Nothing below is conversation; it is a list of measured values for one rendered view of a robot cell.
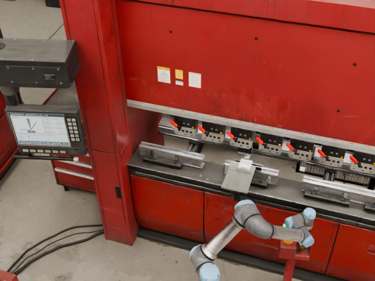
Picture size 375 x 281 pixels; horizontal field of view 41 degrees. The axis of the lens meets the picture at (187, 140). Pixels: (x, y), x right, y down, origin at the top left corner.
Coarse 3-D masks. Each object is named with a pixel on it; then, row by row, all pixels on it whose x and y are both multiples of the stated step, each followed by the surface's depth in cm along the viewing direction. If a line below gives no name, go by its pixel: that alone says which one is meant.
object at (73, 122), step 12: (12, 108) 311; (24, 108) 311; (36, 108) 311; (48, 108) 311; (60, 108) 310; (72, 108) 310; (72, 120) 311; (72, 132) 317; (24, 144) 328; (36, 144) 327; (72, 144) 325; (84, 144) 326
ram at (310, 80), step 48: (144, 48) 318; (192, 48) 306; (240, 48) 295; (288, 48) 285; (336, 48) 276; (144, 96) 343; (192, 96) 330; (240, 96) 318; (288, 96) 306; (336, 96) 295; (336, 144) 317
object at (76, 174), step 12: (72, 84) 438; (60, 96) 425; (72, 96) 425; (60, 156) 440; (84, 156) 429; (60, 168) 450; (72, 168) 446; (84, 168) 440; (60, 180) 462; (72, 180) 457; (84, 180) 451; (96, 192) 456
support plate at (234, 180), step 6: (234, 162) 358; (228, 168) 354; (234, 168) 354; (252, 168) 353; (228, 174) 350; (234, 174) 350; (240, 174) 349; (246, 174) 349; (228, 180) 345; (234, 180) 345; (240, 180) 345; (246, 180) 345; (222, 186) 341; (228, 186) 341; (234, 186) 341; (240, 186) 341; (246, 186) 341; (246, 192) 336
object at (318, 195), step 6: (306, 192) 348; (318, 192) 348; (312, 198) 347; (318, 198) 346; (324, 198) 344; (330, 198) 344; (336, 198) 344; (348, 198) 344; (336, 204) 343; (342, 204) 342; (348, 204) 340
